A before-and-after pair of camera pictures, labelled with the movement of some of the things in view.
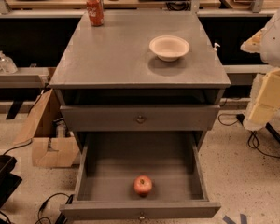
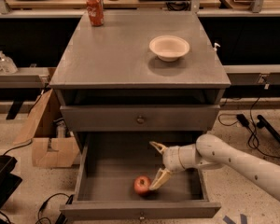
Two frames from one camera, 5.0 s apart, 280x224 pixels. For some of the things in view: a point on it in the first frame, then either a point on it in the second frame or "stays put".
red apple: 143,186 stays put
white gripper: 276,42 → 171,159
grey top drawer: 139,118 stays put
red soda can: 95,10 stays put
